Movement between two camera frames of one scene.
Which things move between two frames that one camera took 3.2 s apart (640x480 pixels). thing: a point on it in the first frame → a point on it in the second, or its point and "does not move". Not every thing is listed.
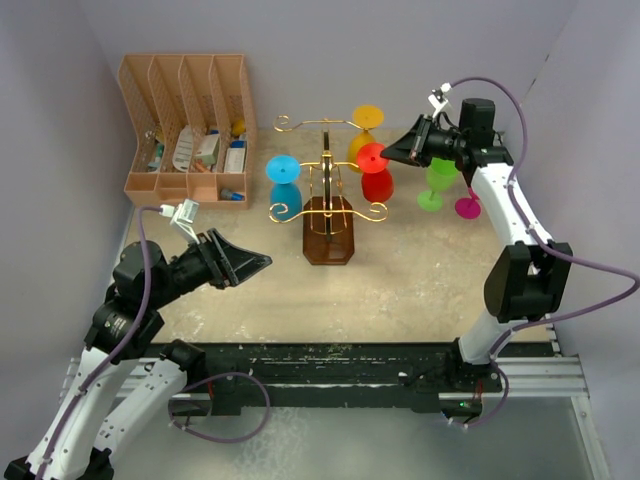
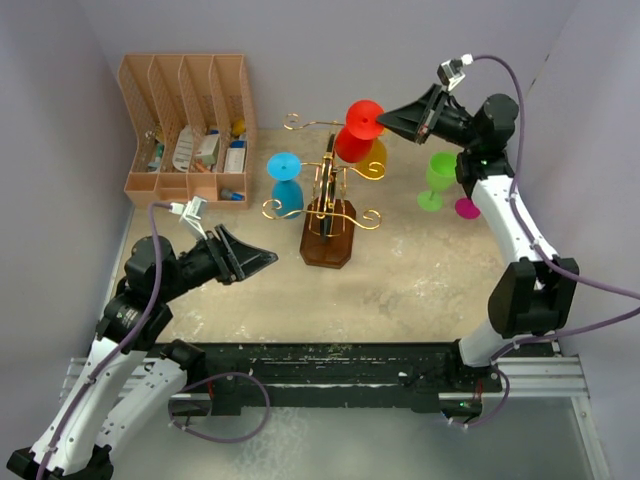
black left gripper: (226, 263) does not move
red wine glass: (377, 179) → (354, 142)
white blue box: (235, 156) does not move
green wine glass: (442, 175) does not move
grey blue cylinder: (227, 194) does not move
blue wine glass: (286, 197) does not move
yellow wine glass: (367, 117) → (374, 168)
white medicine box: (208, 154) does not move
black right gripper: (412, 148) → (418, 120)
